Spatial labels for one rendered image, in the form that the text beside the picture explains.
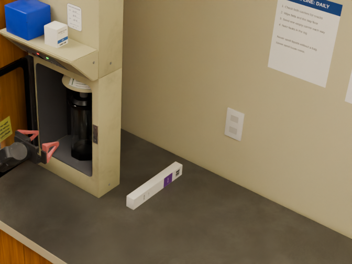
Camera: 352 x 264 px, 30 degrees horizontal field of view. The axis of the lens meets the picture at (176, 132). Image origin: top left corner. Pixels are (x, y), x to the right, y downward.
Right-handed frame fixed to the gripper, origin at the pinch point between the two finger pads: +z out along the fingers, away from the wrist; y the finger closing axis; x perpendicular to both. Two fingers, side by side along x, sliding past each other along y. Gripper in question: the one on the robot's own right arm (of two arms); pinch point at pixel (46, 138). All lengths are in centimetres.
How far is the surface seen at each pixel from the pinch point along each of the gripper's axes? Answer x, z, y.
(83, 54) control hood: -33.7, 4.7, -12.5
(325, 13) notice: -49, 54, -65
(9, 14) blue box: -40.0, -0.8, 13.4
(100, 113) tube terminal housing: -10.7, 10.9, -13.9
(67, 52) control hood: -33.7, 2.6, -8.3
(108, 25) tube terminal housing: -40.2, 14.4, -13.6
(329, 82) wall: -28, 54, -71
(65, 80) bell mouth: -15.7, 12.3, 3.2
